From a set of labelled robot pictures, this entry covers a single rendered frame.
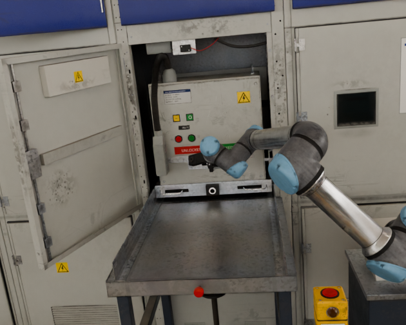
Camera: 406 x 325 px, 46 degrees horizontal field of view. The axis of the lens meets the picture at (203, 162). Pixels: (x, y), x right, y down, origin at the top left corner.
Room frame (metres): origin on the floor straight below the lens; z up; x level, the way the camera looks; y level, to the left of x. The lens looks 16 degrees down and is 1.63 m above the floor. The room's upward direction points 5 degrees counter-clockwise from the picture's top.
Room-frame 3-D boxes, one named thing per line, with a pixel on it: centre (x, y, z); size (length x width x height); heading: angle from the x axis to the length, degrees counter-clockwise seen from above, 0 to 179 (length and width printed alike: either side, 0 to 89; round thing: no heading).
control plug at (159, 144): (2.02, 0.18, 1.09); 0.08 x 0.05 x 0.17; 173
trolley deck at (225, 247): (1.69, 0.01, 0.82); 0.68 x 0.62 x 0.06; 173
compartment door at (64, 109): (1.81, 0.47, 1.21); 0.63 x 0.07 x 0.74; 151
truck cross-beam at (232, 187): (2.08, -0.04, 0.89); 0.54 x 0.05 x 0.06; 83
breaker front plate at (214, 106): (2.07, -0.03, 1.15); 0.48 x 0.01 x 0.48; 83
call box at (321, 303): (1.12, -0.31, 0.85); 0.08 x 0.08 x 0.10; 83
